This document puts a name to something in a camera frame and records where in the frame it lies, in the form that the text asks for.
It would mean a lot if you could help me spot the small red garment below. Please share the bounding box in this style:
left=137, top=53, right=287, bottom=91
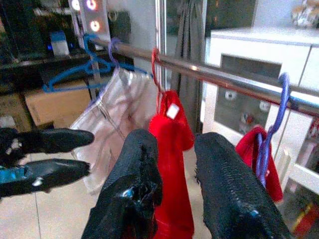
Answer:
left=235, top=125, right=285, bottom=202

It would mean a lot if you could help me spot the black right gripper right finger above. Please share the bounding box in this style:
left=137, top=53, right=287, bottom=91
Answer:
left=193, top=132, right=293, bottom=239

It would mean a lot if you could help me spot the brown cardboard box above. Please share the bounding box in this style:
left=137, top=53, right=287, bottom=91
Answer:
left=23, top=79, right=100, bottom=129

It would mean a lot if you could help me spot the silver post with round lights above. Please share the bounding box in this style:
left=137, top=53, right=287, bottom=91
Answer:
left=68, top=0, right=112, bottom=100

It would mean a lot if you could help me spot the grey hanging fabric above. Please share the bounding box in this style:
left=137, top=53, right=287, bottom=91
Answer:
left=170, top=0, right=206, bottom=132

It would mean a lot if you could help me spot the red and yellow box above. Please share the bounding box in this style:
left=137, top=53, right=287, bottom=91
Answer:
left=291, top=201, right=319, bottom=237

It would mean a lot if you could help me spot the beige decor item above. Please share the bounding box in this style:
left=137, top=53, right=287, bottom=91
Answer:
left=291, top=0, right=319, bottom=28

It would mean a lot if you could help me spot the red plastic hanger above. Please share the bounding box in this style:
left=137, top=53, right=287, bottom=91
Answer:
left=151, top=47, right=165, bottom=100

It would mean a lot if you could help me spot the silver vertical door frame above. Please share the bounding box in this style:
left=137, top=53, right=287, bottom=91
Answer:
left=154, top=0, right=167, bottom=90

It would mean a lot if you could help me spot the white cabinet with glass doors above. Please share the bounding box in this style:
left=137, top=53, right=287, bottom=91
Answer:
left=201, top=27, right=319, bottom=239

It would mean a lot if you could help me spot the lavender plastic hanger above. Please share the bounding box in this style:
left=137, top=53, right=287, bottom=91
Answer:
left=87, top=37, right=122, bottom=110

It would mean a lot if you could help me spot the white and blue container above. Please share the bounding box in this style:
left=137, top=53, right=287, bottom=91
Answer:
left=49, top=31, right=70, bottom=57

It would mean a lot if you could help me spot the red garment with white tag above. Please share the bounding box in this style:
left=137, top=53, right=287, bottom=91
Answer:
left=148, top=89, right=196, bottom=239

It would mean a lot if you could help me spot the silvery white garment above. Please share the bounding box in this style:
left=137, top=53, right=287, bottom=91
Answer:
left=71, top=67, right=160, bottom=195

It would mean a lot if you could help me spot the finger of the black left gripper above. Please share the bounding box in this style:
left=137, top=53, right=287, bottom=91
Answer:
left=0, top=158, right=91, bottom=200
left=0, top=126, right=95, bottom=168

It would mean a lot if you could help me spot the empty blue plastic hanger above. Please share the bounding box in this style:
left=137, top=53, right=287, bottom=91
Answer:
left=42, top=33, right=153, bottom=94

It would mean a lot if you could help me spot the steel clothes rail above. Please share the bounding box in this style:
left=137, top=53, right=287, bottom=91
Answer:
left=91, top=37, right=319, bottom=118

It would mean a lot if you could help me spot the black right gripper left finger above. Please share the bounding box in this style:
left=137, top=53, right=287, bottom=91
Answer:
left=81, top=128, right=164, bottom=239

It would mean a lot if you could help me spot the black shelf unit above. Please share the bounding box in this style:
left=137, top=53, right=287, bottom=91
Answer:
left=0, top=0, right=133, bottom=95

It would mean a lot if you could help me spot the violet blue plastic hanger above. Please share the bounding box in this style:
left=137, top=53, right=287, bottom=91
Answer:
left=255, top=72, right=292, bottom=187

